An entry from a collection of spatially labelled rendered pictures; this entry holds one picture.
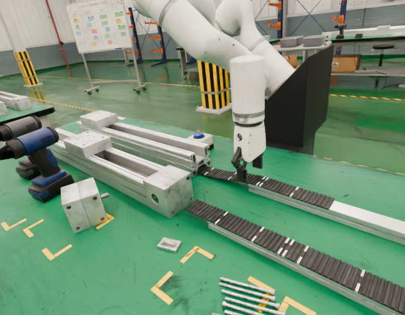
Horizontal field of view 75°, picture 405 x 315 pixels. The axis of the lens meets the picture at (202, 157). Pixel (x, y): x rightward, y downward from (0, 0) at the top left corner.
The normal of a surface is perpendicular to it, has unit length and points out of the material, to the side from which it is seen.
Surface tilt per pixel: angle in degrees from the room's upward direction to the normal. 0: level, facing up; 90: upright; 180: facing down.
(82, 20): 90
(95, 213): 90
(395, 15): 90
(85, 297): 0
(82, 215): 90
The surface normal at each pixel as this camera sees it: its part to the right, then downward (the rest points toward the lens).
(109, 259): -0.11, -0.89
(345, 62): -0.59, 0.41
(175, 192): 0.76, 0.22
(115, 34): -0.33, 0.46
